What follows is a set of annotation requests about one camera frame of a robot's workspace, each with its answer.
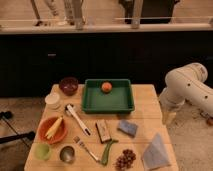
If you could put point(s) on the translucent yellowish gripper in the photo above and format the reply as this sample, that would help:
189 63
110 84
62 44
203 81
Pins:
168 113

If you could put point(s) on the yellow banana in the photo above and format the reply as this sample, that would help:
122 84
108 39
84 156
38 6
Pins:
52 130

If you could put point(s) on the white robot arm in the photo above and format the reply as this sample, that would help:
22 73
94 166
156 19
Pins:
186 83

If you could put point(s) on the small metal cup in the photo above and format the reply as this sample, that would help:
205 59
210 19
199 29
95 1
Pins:
67 154

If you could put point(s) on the light green plastic cup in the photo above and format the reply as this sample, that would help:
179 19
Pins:
42 151

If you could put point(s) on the blue sponge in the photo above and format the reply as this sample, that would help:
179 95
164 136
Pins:
128 127

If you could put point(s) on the grey folded cloth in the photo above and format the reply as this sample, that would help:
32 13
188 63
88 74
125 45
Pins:
155 155

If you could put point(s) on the bunch of dark grapes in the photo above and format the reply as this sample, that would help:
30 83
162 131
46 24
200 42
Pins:
126 160

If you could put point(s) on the orange fruit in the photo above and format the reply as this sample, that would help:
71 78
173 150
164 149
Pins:
106 87

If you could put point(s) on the green plastic tray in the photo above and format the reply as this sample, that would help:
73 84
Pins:
118 101

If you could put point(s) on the wooden block eraser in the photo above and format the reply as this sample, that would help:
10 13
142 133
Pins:
103 131

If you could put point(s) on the dark red bowl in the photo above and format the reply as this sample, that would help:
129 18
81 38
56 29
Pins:
69 85

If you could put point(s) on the white round container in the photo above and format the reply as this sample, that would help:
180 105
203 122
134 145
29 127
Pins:
52 100

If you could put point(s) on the orange plastic bowl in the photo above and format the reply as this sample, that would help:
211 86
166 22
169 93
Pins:
59 135

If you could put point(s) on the black tripod stand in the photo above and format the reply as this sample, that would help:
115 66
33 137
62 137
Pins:
5 116

